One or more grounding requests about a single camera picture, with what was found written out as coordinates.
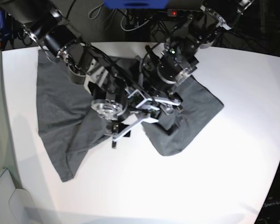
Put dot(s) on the dark grey t-shirt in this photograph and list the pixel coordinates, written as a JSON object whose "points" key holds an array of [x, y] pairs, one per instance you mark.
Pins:
{"points": [[69, 127]]}

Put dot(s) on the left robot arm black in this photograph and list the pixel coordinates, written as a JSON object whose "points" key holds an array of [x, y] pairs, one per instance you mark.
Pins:
{"points": [[195, 31]]}

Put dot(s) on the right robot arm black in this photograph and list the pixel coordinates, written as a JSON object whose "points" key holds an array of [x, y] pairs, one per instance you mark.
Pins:
{"points": [[52, 32]]}

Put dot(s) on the blue box overhead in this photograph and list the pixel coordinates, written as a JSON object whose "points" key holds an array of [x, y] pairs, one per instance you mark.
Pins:
{"points": [[136, 4]]}

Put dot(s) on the grey bin at left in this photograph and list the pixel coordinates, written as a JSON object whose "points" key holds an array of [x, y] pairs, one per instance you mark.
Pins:
{"points": [[16, 205]]}

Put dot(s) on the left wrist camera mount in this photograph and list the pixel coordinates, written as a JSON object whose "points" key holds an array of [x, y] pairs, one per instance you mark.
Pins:
{"points": [[167, 103]]}

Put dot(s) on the black power strip red switch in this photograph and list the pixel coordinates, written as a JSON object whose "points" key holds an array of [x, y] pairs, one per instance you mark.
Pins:
{"points": [[177, 13]]}

